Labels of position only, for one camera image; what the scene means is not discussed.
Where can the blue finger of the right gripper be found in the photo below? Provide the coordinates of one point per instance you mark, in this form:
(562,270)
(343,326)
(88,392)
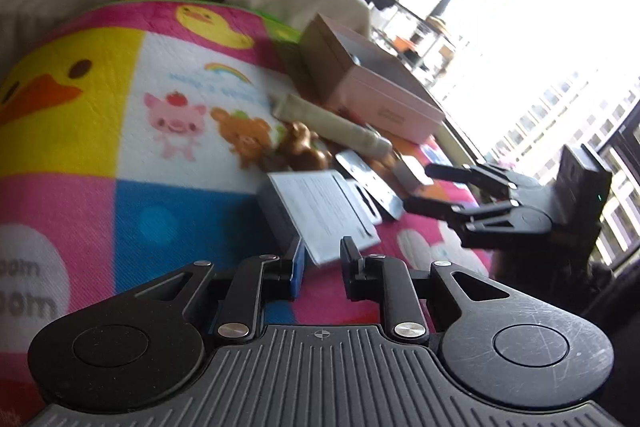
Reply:
(487,178)

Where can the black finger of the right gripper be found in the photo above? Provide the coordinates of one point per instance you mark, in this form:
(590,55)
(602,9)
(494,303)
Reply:
(496,214)

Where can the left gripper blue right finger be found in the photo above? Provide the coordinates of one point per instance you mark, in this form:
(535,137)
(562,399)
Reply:
(353,270)

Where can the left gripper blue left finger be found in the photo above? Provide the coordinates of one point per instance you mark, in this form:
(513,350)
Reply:
(294,265)

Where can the white product box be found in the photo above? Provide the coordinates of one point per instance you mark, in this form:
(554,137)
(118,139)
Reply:
(318,209)

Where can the white usb charger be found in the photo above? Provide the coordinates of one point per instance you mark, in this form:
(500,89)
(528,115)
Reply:
(410,173)

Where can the brown bear figurine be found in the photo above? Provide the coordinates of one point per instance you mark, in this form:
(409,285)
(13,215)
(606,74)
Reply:
(299,150)

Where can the white remote control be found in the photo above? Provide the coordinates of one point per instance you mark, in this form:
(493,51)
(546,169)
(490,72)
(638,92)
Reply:
(381,193)

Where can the cream lotion tube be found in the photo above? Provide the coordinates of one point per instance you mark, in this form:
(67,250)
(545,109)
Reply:
(329,126)

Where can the metal balcony shelf rack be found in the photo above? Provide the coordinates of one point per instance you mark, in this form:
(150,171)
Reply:
(425,47)

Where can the pink cardboard box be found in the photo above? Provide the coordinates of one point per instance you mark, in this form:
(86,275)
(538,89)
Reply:
(350,72)

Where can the colourful cartoon play mat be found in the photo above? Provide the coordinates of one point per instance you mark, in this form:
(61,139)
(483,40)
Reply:
(130,143)

